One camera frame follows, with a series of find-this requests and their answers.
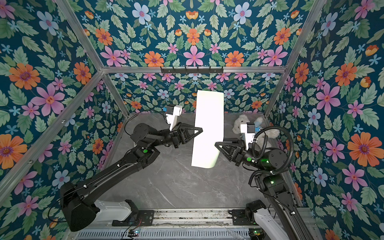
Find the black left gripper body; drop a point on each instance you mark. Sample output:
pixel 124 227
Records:
pixel 177 135

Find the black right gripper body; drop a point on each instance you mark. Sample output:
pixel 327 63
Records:
pixel 237 151

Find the light green rectangular paper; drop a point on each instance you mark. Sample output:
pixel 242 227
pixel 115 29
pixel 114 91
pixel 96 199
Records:
pixel 210 117

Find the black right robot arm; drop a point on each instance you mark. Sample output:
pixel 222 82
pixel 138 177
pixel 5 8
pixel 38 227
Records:
pixel 268 164

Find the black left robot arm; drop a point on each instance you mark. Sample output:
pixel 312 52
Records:
pixel 80 202

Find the white teddy bear blue hoodie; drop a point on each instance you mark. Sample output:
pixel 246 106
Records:
pixel 271 134

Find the right circuit board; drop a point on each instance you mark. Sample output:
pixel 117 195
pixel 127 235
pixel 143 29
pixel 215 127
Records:
pixel 256 234

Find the circuit board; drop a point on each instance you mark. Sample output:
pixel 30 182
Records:
pixel 256 234
pixel 133 233

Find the left circuit board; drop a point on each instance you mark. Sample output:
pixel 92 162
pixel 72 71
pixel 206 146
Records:
pixel 133 233

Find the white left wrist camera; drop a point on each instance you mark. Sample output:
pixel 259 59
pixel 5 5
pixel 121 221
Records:
pixel 172 113

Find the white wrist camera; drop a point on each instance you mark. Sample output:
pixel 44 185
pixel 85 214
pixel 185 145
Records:
pixel 172 113
pixel 248 130

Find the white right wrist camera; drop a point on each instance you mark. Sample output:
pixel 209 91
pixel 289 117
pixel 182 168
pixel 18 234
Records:
pixel 248 130

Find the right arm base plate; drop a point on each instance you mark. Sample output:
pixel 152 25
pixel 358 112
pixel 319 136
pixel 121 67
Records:
pixel 239 218

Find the black hook rail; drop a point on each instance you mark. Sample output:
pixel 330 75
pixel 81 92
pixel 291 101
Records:
pixel 191 70

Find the aluminium front rail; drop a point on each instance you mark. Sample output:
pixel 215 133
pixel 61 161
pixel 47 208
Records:
pixel 182 217

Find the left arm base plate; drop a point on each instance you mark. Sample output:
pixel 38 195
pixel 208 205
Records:
pixel 143 218

